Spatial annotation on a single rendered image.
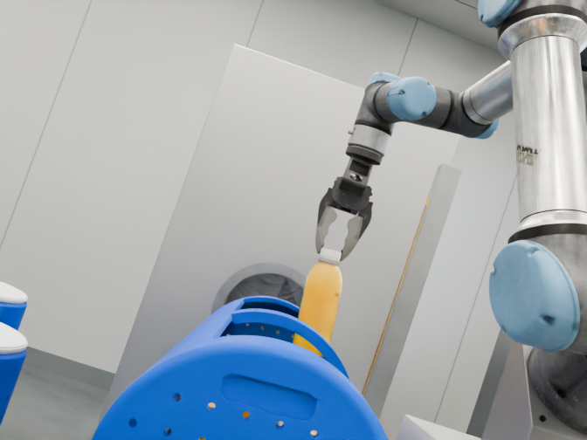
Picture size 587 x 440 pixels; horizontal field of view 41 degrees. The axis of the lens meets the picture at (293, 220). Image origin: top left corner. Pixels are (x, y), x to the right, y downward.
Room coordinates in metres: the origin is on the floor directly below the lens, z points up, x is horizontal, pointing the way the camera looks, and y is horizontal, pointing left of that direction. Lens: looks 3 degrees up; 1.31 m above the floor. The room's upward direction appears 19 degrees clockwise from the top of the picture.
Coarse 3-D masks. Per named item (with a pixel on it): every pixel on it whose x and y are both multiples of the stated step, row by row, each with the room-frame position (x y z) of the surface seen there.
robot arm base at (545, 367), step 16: (544, 352) 1.02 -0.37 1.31; (560, 352) 1.00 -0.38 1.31; (528, 368) 1.04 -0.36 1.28; (544, 368) 1.01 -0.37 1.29; (560, 368) 0.99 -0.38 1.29; (576, 368) 0.97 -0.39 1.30; (544, 384) 1.00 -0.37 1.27; (560, 384) 0.99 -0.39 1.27; (576, 384) 0.98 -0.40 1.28; (544, 400) 1.00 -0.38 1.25; (560, 400) 0.99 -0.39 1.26; (576, 400) 0.98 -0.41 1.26; (560, 416) 0.99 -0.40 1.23; (576, 416) 0.98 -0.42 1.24
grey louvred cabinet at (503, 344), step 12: (504, 336) 3.62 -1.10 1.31; (504, 348) 3.58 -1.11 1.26; (492, 360) 3.66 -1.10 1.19; (504, 360) 3.54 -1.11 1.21; (492, 372) 3.62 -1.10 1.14; (492, 384) 3.58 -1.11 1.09; (480, 396) 3.65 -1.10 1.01; (492, 396) 3.54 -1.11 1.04; (480, 408) 3.62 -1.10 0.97; (480, 420) 3.58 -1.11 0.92; (468, 432) 3.66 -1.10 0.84; (480, 432) 3.54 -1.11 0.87
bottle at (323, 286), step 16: (320, 272) 1.43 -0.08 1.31; (336, 272) 1.43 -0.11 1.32; (304, 288) 1.45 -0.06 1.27; (320, 288) 1.42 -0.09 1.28; (336, 288) 1.43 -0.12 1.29; (304, 304) 1.44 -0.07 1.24; (320, 304) 1.42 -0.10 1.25; (336, 304) 1.44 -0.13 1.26; (304, 320) 1.43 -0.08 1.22; (320, 320) 1.42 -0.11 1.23; (320, 352) 1.43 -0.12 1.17
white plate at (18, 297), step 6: (0, 282) 1.88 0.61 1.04; (0, 288) 1.79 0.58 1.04; (6, 288) 1.82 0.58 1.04; (12, 288) 1.85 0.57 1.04; (0, 294) 1.71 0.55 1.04; (6, 294) 1.74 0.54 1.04; (12, 294) 1.76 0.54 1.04; (18, 294) 1.79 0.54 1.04; (24, 294) 1.83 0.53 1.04; (0, 300) 1.69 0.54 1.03; (6, 300) 1.70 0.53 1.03; (12, 300) 1.72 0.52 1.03; (18, 300) 1.74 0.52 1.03; (24, 300) 1.77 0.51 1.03
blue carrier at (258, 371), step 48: (192, 336) 0.89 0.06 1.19; (240, 336) 0.74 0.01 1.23; (288, 336) 1.55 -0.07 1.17; (144, 384) 0.69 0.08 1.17; (192, 384) 0.69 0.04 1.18; (240, 384) 0.69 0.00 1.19; (288, 384) 0.69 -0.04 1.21; (336, 384) 0.69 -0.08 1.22; (96, 432) 0.69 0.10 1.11; (144, 432) 0.69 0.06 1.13; (192, 432) 0.69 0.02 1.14; (240, 432) 0.69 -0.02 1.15; (288, 432) 0.69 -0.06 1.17; (336, 432) 0.69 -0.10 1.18; (384, 432) 0.70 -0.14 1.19
